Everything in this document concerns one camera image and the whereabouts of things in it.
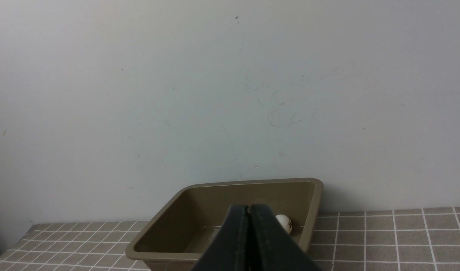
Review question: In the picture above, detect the olive plastic bin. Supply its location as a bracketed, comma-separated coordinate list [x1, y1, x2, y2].
[125, 177, 324, 271]

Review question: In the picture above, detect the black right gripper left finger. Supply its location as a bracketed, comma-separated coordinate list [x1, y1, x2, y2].
[192, 205, 249, 271]

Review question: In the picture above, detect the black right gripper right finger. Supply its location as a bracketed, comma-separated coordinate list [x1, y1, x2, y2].
[249, 204, 321, 271]

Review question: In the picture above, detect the grey checked tablecloth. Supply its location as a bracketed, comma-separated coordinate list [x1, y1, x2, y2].
[0, 207, 460, 271]

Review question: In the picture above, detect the white table-tennis ball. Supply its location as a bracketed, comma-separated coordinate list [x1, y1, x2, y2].
[276, 214, 293, 234]

